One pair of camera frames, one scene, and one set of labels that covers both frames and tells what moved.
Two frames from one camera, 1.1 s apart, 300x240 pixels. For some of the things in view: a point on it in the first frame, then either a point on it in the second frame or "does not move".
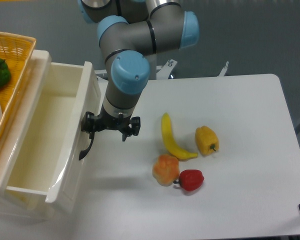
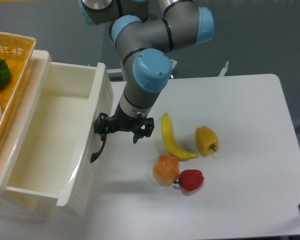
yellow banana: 170,142 does not move
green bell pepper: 0,72 does not move
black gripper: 91,123 to 142,127
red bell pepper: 190,180 does not move
